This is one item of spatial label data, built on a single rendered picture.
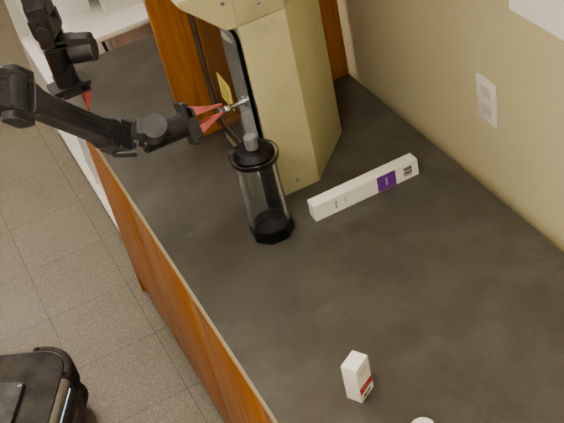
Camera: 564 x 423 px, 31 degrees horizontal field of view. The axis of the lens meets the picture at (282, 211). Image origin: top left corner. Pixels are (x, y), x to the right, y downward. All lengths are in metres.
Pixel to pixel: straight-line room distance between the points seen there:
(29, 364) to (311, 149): 1.31
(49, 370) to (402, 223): 1.38
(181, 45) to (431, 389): 1.11
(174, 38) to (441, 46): 0.66
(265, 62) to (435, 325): 0.67
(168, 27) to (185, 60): 0.11
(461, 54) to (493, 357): 0.69
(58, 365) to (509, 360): 1.66
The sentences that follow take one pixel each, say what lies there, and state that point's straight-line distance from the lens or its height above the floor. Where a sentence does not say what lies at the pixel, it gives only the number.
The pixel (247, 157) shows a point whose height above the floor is 1.18.
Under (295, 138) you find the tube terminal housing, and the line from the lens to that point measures 2.35.
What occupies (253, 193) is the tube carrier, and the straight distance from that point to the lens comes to 2.21.
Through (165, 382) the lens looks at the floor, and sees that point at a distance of 3.38.
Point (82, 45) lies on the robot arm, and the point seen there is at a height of 1.30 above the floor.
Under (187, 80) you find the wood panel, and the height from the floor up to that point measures 1.12.
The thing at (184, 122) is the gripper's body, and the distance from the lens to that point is 2.30.
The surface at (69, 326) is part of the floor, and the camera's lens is 3.71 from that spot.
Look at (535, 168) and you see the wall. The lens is 2.20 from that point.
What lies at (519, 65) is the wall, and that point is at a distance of 2.08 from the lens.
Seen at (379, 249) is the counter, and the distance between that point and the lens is 2.23.
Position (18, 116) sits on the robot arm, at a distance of 1.98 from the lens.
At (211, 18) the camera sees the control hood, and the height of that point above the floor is 1.45.
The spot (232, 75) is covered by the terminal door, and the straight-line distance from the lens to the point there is 2.31.
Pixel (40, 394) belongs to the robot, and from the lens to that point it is 3.18.
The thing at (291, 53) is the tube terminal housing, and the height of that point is 1.30.
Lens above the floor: 2.42
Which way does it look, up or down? 39 degrees down
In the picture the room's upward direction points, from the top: 13 degrees counter-clockwise
